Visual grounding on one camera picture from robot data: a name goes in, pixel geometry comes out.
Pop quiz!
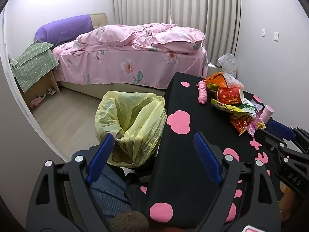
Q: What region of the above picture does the pink floral duvet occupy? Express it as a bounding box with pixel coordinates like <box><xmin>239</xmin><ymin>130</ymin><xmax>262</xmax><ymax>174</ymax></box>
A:
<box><xmin>77</xmin><ymin>24</ymin><xmax>205</xmax><ymax>54</ymax></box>

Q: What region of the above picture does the yellow snack packet red label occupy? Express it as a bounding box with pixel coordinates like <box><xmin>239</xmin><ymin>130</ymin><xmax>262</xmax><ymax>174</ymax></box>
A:
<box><xmin>211</xmin><ymin>98</ymin><xmax>244</xmax><ymax>113</ymax></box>

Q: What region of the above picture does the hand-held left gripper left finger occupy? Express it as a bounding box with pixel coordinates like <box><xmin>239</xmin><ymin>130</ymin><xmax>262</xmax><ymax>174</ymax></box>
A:
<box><xmin>25</xmin><ymin>133</ymin><xmax>114</xmax><ymax>232</ymax></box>

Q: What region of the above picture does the beige headboard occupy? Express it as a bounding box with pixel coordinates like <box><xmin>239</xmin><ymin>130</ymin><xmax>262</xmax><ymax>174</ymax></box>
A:
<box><xmin>89</xmin><ymin>13</ymin><xmax>108</xmax><ymax>29</ymax></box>

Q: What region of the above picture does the white plastic bag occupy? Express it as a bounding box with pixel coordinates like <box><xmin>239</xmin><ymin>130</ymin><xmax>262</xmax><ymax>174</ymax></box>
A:
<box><xmin>216</xmin><ymin>53</ymin><xmax>238</xmax><ymax>78</ymax></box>

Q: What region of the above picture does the pink slipper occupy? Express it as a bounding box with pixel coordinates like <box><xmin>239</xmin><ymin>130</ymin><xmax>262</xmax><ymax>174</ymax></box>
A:
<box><xmin>30</xmin><ymin>95</ymin><xmax>47</xmax><ymax>108</ymax></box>

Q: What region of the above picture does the pink plastic bottle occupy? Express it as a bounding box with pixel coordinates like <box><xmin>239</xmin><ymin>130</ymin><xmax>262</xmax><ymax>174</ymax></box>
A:
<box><xmin>262</xmin><ymin>105</ymin><xmax>274</xmax><ymax>122</ymax></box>

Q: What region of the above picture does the bed with pink floral sheet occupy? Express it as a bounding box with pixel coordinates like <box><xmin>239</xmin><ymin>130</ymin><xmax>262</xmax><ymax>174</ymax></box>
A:
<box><xmin>52</xmin><ymin>24</ymin><xmax>208</xmax><ymax>100</ymax></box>

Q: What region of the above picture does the purple pillow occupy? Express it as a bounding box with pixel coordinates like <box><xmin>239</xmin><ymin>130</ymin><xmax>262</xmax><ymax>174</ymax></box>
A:
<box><xmin>35</xmin><ymin>14</ymin><xmax>93</xmax><ymax>45</ymax></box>

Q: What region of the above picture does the orange snack wrapper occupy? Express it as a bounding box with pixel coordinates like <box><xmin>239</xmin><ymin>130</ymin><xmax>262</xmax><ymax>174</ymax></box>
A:
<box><xmin>206</xmin><ymin>71</ymin><xmax>245</xmax><ymax>95</ymax></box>

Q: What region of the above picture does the green checkered cloth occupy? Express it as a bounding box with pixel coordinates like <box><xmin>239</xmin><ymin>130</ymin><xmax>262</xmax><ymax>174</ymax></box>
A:
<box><xmin>9</xmin><ymin>41</ymin><xmax>59</xmax><ymax>93</ymax></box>

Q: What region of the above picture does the person's right hand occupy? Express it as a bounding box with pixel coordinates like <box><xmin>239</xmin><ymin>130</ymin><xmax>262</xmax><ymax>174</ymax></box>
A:
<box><xmin>278</xmin><ymin>181</ymin><xmax>298</xmax><ymax>223</ymax></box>

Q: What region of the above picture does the red paper cup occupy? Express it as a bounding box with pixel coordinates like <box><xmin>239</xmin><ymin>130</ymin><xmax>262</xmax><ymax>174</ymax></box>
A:
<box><xmin>217</xmin><ymin>86</ymin><xmax>244</xmax><ymax>107</ymax></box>

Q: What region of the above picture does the black tablecloth with pink shapes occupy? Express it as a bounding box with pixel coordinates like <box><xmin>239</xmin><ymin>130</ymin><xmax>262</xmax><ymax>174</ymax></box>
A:
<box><xmin>126</xmin><ymin>72</ymin><xmax>290</xmax><ymax>230</ymax></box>

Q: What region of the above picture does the brown fuzzy slipper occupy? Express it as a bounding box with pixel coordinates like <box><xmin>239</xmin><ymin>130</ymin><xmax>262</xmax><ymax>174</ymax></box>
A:
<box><xmin>110</xmin><ymin>211</ymin><xmax>149</xmax><ymax>232</ymax></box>

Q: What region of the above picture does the pink caterpillar toy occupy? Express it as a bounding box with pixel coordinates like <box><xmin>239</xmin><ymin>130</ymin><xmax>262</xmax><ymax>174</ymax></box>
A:
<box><xmin>195</xmin><ymin>80</ymin><xmax>209</xmax><ymax>105</ymax></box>

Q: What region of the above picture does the beige pleated curtain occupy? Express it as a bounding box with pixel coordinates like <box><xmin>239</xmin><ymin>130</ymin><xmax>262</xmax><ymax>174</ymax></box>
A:
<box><xmin>113</xmin><ymin>0</ymin><xmax>242</xmax><ymax>64</ymax></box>

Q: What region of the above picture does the wooden nightstand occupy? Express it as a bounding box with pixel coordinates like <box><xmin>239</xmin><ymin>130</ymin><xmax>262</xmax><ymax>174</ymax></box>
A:
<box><xmin>23</xmin><ymin>69</ymin><xmax>61</xmax><ymax>105</ymax></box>

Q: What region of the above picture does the colourful pink purple packet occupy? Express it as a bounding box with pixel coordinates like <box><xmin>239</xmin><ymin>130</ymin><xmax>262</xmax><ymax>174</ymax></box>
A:
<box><xmin>246</xmin><ymin>111</ymin><xmax>266</xmax><ymax>134</ymax></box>

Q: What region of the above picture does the person's blue jeans leg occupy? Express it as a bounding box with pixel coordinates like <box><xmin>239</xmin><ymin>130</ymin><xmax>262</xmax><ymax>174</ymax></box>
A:
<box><xmin>90</xmin><ymin>164</ymin><xmax>132</xmax><ymax>223</ymax></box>

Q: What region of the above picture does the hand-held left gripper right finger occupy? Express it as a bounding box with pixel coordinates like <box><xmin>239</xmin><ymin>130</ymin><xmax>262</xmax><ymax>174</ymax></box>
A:
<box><xmin>193</xmin><ymin>132</ymin><xmax>282</xmax><ymax>232</ymax></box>

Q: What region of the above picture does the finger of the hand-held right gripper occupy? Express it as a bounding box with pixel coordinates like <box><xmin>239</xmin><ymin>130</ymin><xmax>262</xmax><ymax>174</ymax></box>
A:
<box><xmin>267</xmin><ymin>120</ymin><xmax>309</xmax><ymax>148</ymax></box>
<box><xmin>257</xmin><ymin>130</ymin><xmax>298</xmax><ymax>165</ymax></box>

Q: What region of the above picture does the green and white snack packet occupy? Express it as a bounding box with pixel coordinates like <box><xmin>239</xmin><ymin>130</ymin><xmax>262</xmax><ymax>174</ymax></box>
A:
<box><xmin>238</xmin><ymin>98</ymin><xmax>263</xmax><ymax>115</ymax></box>

